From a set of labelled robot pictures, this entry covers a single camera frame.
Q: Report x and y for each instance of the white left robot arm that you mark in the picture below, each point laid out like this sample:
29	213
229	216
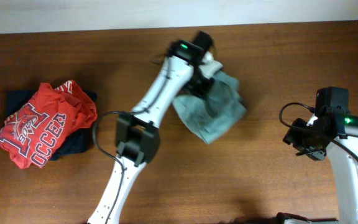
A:
137	131

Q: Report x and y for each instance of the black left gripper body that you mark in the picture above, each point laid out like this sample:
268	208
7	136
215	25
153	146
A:
199	83

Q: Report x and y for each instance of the red printed t-shirt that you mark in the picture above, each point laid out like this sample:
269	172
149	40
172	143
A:
33	133

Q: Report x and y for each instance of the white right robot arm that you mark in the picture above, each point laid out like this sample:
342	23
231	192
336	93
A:
331	133

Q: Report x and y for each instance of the dark navy folded garment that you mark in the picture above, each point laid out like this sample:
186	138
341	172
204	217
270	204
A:
77	142

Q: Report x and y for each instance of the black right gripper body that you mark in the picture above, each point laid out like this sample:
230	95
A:
309	145

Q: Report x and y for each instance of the light blue t-shirt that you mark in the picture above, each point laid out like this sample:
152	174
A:
211	117

